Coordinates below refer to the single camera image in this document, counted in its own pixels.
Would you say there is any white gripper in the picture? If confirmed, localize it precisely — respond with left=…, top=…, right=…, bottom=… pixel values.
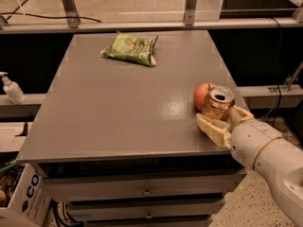
left=196, top=105, right=282, bottom=170

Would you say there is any orange soda can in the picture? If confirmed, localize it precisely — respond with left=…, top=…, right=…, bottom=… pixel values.
left=202, top=85, right=235, bottom=121

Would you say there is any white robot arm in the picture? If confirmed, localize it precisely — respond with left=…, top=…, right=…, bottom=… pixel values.
left=196, top=106, right=303, bottom=227

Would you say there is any red apple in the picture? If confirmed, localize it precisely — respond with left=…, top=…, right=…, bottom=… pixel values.
left=193, top=83, right=215, bottom=111

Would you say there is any top drawer knob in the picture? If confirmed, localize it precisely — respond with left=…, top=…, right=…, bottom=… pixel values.
left=143, top=187, right=152, bottom=197

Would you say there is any drawer knob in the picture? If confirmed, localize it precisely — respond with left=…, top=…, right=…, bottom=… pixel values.
left=145, top=212, right=153, bottom=219
left=143, top=187, right=152, bottom=197

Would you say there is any grey drawer cabinet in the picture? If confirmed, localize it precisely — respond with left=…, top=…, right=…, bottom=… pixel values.
left=18, top=30, right=245, bottom=227

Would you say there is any green chip bag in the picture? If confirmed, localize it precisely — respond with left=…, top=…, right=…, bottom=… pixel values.
left=100, top=32, right=158, bottom=67

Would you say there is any white cardboard box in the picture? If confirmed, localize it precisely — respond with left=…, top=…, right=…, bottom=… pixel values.
left=0, top=165, right=51, bottom=227

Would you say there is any white pump bottle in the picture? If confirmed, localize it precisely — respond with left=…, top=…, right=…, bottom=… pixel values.
left=0, top=72, right=27, bottom=104

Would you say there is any right metal bracket post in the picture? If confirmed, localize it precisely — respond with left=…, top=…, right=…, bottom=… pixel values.
left=184, top=0, right=197, bottom=26

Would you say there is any metal bracket post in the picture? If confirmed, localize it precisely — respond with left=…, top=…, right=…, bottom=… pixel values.
left=62, top=0, right=80, bottom=28
left=184, top=0, right=197, bottom=26

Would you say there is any left metal bracket post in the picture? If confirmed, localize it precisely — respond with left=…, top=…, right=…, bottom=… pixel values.
left=62, top=0, right=80, bottom=28

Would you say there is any black cable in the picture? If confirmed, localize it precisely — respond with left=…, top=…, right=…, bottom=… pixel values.
left=0, top=11, right=102, bottom=24

